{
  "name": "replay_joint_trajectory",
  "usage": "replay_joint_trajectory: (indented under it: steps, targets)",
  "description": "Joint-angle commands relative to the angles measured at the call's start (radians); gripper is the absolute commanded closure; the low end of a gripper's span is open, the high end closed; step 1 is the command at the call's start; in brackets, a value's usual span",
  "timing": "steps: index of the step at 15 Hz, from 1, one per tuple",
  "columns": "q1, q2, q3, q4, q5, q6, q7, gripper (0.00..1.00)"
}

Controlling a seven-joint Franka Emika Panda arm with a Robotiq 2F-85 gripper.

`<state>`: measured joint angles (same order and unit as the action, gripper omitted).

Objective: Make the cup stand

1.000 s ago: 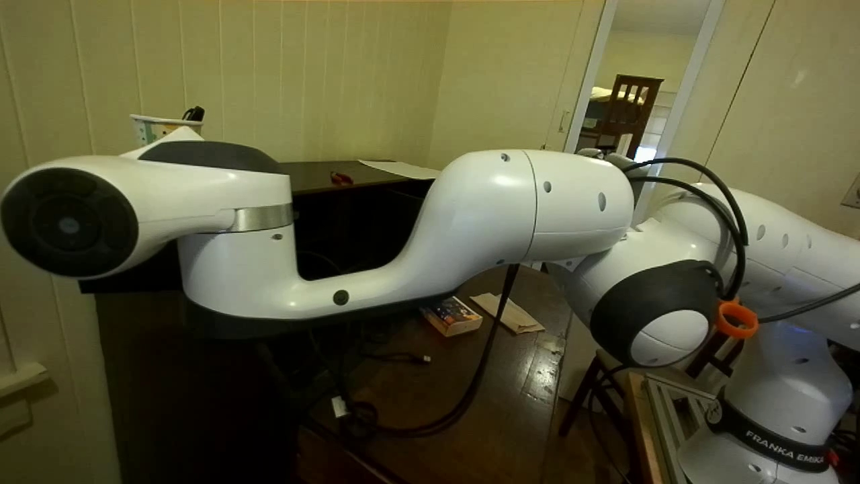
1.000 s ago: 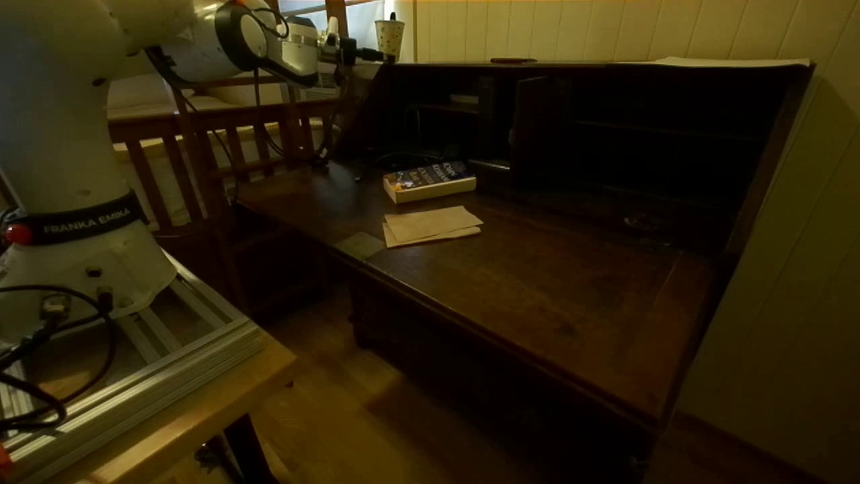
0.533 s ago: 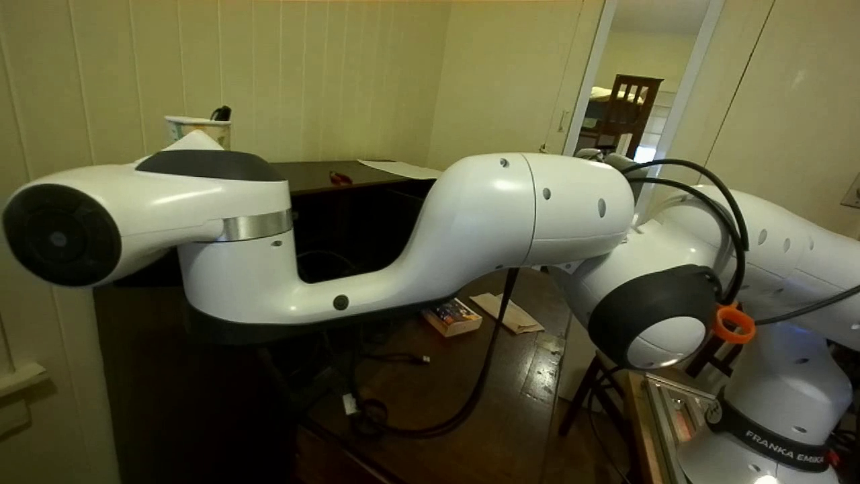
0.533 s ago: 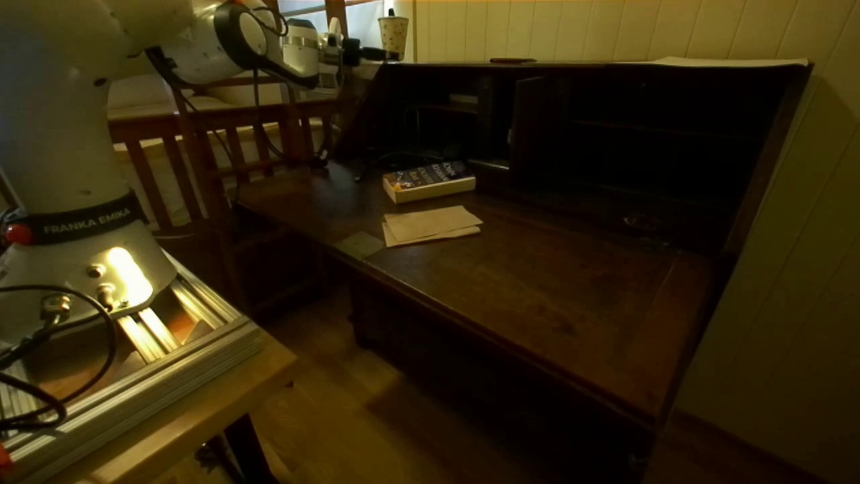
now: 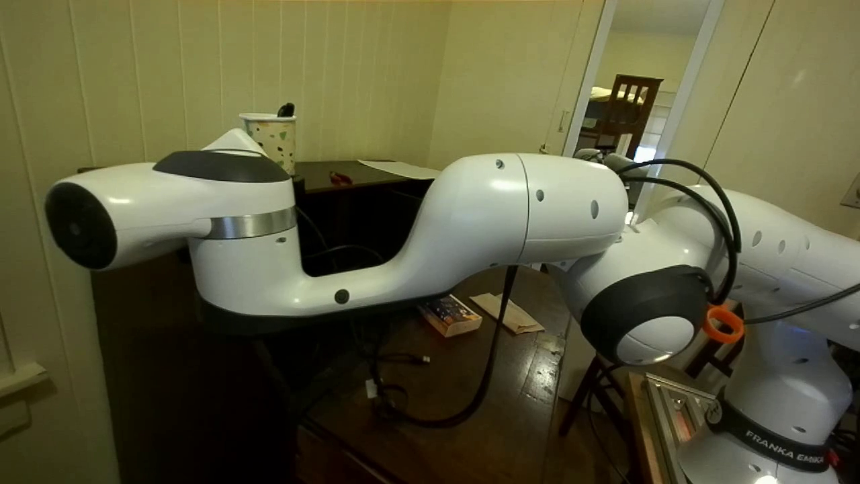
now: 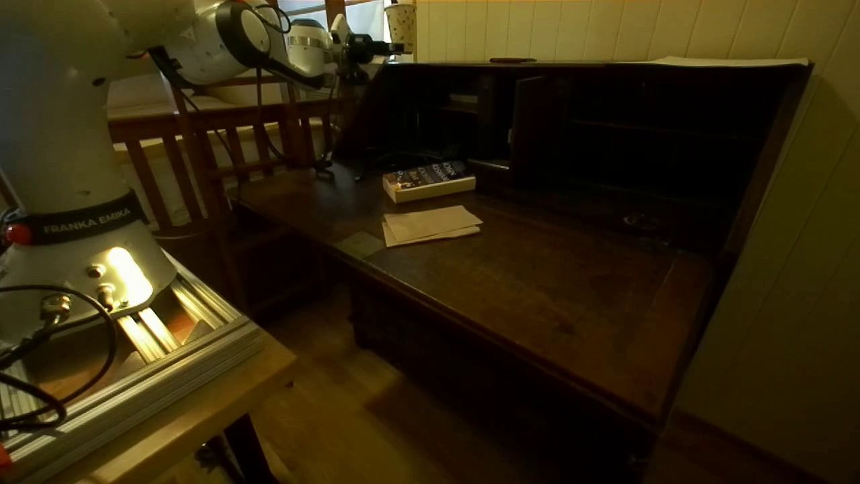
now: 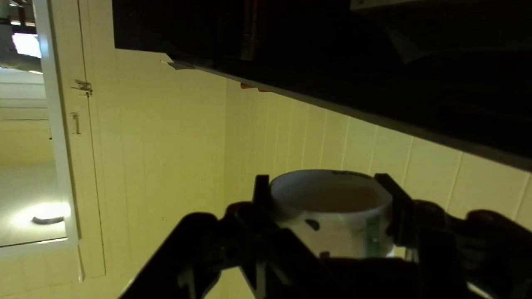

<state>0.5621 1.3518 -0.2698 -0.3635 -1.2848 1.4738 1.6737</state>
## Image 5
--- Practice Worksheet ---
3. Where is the spotted paper cup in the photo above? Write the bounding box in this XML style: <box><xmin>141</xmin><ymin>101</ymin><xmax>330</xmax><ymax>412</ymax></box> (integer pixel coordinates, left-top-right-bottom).
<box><xmin>236</xmin><ymin>108</ymin><xmax>300</xmax><ymax>177</ymax></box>

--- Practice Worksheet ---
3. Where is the white paper sheet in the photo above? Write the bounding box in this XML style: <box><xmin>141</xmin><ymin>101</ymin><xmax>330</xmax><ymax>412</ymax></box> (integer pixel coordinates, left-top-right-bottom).
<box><xmin>356</xmin><ymin>155</ymin><xmax>446</xmax><ymax>183</ymax></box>

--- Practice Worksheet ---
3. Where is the calculator with grey keys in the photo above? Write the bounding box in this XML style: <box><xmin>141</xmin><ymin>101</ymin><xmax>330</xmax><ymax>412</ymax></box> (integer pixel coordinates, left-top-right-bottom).
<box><xmin>418</xmin><ymin>292</ymin><xmax>486</xmax><ymax>341</ymax></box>

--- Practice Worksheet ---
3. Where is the dark wooden secretary desk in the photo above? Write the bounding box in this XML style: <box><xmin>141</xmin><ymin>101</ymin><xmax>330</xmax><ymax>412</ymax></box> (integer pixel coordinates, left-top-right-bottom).
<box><xmin>90</xmin><ymin>158</ymin><xmax>575</xmax><ymax>484</ymax></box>

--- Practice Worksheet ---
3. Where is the dark wooden chair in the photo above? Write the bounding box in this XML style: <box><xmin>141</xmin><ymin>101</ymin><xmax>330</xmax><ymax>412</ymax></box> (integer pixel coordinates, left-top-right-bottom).
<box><xmin>580</xmin><ymin>72</ymin><xmax>668</xmax><ymax>158</ymax></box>

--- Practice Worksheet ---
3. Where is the orange plastic clip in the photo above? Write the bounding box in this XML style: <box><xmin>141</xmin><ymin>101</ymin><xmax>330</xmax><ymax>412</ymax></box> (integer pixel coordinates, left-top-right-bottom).
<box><xmin>700</xmin><ymin>303</ymin><xmax>747</xmax><ymax>350</ymax></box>

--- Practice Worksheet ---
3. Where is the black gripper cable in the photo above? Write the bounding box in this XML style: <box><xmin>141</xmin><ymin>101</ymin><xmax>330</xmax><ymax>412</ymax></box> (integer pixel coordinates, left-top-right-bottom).
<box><xmin>361</xmin><ymin>264</ymin><xmax>523</xmax><ymax>431</ymax></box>

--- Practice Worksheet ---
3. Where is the white door frame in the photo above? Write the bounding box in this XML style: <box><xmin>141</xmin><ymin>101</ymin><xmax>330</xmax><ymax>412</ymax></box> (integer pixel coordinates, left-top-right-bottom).
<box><xmin>560</xmin><ymin>0</ymin><xmax>730</xmax><ymax>173</ymax></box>

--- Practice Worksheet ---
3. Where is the white wall ledge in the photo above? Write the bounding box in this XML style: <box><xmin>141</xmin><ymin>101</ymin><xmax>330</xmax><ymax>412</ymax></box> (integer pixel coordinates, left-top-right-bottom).
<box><xmin>0</xmin><ymin>361</ymin><xmax>55</xmax><ymax>441</ymax></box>

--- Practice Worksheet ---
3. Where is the black cable over arm joint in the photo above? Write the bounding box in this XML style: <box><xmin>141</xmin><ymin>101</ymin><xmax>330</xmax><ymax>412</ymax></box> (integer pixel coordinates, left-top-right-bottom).
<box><xmin>613</xmin><ymin>155</ymin><xmax>860</xmax><ymax>327</ymax></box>

